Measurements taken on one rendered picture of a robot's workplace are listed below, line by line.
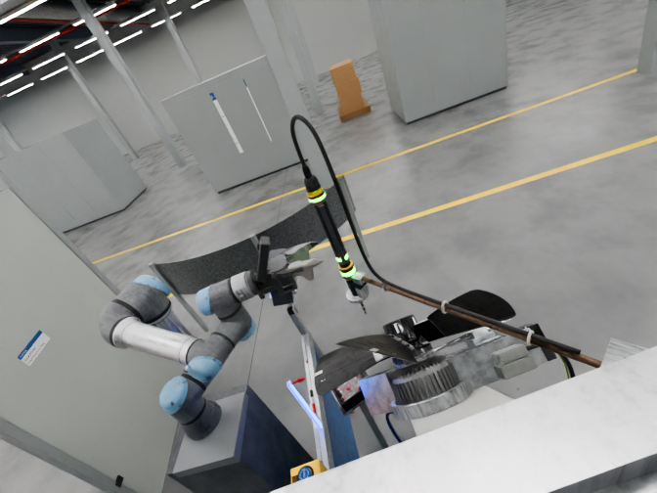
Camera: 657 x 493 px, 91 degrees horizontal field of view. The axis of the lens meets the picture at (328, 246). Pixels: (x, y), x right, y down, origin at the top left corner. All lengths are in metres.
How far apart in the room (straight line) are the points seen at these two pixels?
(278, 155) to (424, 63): 3.26
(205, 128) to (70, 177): 4.72
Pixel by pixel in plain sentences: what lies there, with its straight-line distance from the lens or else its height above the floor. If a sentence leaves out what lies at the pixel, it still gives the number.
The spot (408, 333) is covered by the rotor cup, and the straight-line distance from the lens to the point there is 1.14.
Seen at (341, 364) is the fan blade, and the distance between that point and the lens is 1.21.
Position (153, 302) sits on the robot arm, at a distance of 1.22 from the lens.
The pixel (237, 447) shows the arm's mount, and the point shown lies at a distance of 1.44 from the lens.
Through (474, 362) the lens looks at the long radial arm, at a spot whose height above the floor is 1.12.
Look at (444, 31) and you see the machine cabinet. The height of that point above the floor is 1.32.
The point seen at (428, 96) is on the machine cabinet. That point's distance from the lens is 7.06.
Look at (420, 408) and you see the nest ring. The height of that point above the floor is 1.15.
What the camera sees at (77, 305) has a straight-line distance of 2.78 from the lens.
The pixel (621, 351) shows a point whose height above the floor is 1.58.
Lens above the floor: 2.13
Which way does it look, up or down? 33 degrees down
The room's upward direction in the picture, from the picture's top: 24 degrees counter-clockwise
